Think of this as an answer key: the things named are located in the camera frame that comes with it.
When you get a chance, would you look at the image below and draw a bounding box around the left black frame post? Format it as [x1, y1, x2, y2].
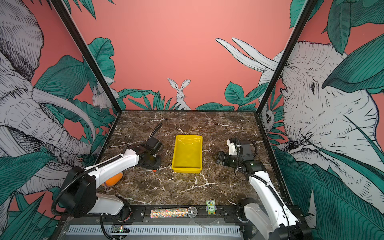
[50, 0, 122, 115]

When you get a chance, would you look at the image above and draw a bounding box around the small green circuit board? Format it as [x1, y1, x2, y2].
[111, 225, 130, 234]

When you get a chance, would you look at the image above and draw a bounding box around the right black frame post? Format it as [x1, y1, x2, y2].
[256, 0, 317, 116]

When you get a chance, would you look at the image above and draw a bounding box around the yellow plastic bin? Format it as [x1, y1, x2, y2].
[172, 135, 203, 174]

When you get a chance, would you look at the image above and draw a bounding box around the black frame post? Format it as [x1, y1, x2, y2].
[50, 0, 122, 115]
[256, 0, 317, 116]

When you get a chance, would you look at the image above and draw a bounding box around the green owl figurine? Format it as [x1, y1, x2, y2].
[206, 200, 217, 215]

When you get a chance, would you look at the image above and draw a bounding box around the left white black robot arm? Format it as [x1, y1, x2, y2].
[51, 123, 163, 222]

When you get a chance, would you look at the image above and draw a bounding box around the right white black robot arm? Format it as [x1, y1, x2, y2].
[213, 137, 313, 240]

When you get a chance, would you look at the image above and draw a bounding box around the orange plush toy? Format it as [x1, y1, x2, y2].
[103, 172, 123, 188]

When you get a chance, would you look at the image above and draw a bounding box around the sprinkle-patterned microphone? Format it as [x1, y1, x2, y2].
[150, 206, 198, 219]

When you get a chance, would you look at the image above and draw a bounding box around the white vent grille strip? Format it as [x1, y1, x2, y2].
[65, 224, 242, 237]

